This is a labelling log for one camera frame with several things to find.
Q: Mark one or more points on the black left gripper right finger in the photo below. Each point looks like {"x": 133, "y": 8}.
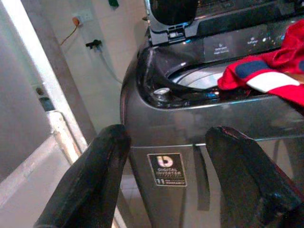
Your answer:
{"x": 249, "y": 180}

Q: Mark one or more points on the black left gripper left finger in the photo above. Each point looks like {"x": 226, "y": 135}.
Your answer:
{"x": 90, "y": 180}

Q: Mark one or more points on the red striped garment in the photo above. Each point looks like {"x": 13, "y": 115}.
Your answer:
{"x": 282, "y": 57}

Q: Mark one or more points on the black top-load washing machine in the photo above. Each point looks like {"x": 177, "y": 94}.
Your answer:
{"x": 166, "y": 123}

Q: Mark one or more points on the black water tap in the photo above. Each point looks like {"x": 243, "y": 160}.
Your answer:
{"x": 93, "y": 44}

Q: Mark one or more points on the green object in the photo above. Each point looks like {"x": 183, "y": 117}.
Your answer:
{"x": 113, "y": 2}

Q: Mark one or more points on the black washer lid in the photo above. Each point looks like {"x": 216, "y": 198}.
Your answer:
{"x": 171, "y": 12}

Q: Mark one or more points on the white sliding door frame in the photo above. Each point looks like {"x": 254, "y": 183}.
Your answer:
{"x": 35, "y": 59}

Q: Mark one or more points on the white wall socket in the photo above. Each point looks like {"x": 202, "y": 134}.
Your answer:
{"x": 86, "y": 16}

